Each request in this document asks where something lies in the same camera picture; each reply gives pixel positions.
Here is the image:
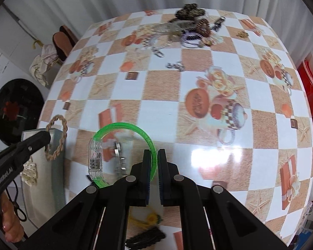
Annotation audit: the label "person's left hand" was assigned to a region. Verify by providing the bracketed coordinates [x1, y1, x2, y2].
[0, 201, 24, 243]

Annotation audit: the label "brown hair claw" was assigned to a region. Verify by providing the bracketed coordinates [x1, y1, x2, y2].
[196, 18, 212, 36]

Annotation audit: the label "purple translucent bracelet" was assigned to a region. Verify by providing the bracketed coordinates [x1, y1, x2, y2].
[181, 31, 207, 49]

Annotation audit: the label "small silver charm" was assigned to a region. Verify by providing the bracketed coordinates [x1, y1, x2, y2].
[166, 61, 186, 72]

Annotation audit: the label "shallow grey cardboard box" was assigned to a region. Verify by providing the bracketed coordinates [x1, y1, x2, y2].
[21, 127, 68, 230]

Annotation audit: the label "black and silver clip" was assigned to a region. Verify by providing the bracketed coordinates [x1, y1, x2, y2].
[211, 16, 226, 32]

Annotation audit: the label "brown slippers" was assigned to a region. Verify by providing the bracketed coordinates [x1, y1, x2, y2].
[53, 25, 79, 63]

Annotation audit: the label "cream cloth bag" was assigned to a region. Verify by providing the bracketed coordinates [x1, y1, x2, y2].
[29, 44, 61, 87]

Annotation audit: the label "silver keychain clasp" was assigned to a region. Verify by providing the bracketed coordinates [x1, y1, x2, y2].
[151, 45, 165, 58]

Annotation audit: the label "black rectangular hair clip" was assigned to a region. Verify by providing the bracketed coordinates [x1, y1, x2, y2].
[125, 226, 165, 250]

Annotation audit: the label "silver metal clip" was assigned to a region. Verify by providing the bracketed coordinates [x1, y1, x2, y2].
[113, 142, 126, 178]

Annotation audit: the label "checkered printed tablecloth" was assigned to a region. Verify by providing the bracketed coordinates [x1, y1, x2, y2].
[37, 6, 313, 250]

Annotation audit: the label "red plastic stool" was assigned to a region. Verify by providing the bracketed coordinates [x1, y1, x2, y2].
[299, 52, 313, 123]

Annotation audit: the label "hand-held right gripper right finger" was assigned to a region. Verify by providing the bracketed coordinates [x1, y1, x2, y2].
[158, 149, 290, 250]

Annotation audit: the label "white washing machine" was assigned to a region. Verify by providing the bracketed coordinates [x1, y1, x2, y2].
[0, 42, 46, 162]

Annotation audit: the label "braided rope bracelet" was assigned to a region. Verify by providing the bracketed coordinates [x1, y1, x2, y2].
[45, 115, 68, 162]

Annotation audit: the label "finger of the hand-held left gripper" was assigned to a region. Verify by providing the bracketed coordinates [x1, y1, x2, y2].
[5, 131, 52, 162]

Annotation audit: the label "cream polka dot scrunchie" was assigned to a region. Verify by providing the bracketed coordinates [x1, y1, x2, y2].
[22, 161, 39, 187]

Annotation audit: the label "green translucent bracelet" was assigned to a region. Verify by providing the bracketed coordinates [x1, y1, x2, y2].
[88, 123, 157, 188]

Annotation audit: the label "yellow flower hair tie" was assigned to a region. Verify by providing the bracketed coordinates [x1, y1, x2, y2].
[130, 213, 163, 226]

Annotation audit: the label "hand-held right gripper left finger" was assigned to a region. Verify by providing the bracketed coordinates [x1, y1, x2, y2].
[22, 150, 154, 250]

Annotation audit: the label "black cord loop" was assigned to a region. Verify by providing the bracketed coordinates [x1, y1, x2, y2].
[13, 180, 28, 222]

